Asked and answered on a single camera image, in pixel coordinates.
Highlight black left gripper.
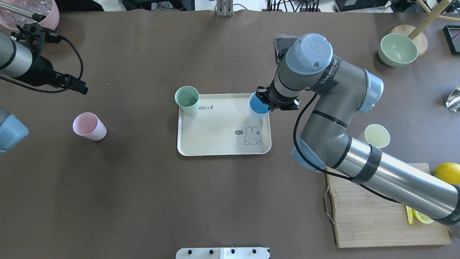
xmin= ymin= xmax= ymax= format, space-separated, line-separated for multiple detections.
xmin=47 ymin=70 xmax=88 ymax=95

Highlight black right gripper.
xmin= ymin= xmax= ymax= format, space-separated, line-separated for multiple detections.
xmin=255 ymin=86 xmax=300 ymax=112

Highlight blue cup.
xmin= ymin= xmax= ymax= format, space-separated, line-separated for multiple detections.
xmin=249 ymin=93 xmax=270 ymax=120

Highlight pink cup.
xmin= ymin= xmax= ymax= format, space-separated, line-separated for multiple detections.
xmin=72 ymin=113 xmax=107 ymax=141

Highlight green cup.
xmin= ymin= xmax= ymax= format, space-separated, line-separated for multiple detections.
xmin=175 ymin=86 xmax=200 ymax=115

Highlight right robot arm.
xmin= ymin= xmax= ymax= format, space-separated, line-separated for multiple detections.
xmin=250 ymin=33 xmax=460 ymax=237

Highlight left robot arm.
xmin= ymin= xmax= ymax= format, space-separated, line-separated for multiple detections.
xmin=1 ymin=22 xmax=88 ymax=95

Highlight cream rabbit tray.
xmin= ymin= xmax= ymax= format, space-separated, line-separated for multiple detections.
xmin=177 ymin=93 xmax=272 ymax=156

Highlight dark grey cloth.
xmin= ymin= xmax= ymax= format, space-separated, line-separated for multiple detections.
xmin=274 ymin=34 xmax=298 ymax=64

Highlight pink bowl with ice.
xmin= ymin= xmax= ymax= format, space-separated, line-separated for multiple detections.
xmin=0 ymin=0 xmax=60 ymax=31

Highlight cream cup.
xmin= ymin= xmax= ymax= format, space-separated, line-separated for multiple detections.
xmin=358 ymin=124 xmax=391 ymax=149

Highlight green bowl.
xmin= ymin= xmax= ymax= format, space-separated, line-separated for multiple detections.
xmin=378 ymin=34 xmax=418 ymax=67

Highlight wooden cutting board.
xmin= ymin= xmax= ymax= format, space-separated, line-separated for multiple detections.
xmin=324 ymin=175 xmax=451 ymax=249

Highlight white control box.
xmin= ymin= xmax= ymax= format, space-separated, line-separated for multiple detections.
xmin=175 ymin=246 xmax=271 ymax=259

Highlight wooden stand with base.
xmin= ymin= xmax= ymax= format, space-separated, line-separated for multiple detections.
xmin=390 ymin=0 xmax=459 ymax=56

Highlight yellow knife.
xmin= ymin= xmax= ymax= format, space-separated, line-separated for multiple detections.
xmin=404 ymin=205 xmax=414 ymax=224

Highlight yellow lemon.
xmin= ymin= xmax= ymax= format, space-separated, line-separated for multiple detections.
xmin=432 ymin=163 xmax=460 ymax=185

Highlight lemon slice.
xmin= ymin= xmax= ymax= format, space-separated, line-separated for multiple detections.
xmin=412 ymin=209 xmax=434 ymax=224

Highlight aluminium frame post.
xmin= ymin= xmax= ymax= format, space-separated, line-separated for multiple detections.
xmin=216 ymin=0 xmax=234 ymax=17

